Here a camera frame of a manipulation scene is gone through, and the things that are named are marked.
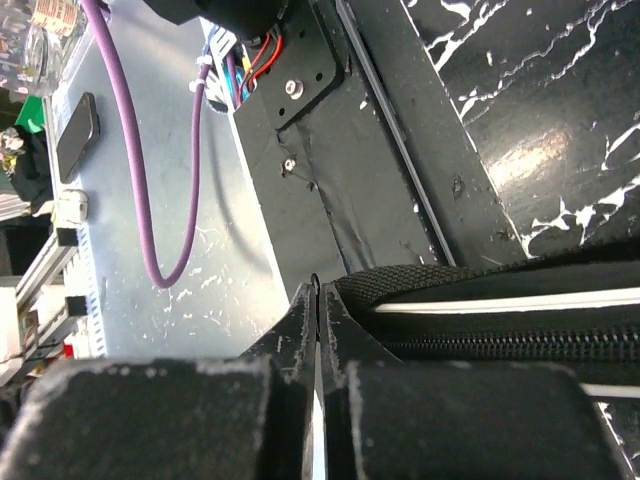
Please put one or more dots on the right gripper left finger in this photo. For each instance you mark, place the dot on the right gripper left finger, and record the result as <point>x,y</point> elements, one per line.
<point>249,417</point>

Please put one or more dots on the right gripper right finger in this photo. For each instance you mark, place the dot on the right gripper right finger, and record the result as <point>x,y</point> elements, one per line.
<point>386,419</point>

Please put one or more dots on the black racket bag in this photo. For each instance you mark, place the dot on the black racket bag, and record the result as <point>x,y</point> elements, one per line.
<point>578,309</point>

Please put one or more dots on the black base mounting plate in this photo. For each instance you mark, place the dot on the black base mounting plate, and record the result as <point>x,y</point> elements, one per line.
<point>357,156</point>

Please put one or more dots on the black phone on floor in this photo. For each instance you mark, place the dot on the black phone on floor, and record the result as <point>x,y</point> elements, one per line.
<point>79,136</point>

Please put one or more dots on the marble pattern table mat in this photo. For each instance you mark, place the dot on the marble pattern table mat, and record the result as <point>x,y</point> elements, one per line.
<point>548,94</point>

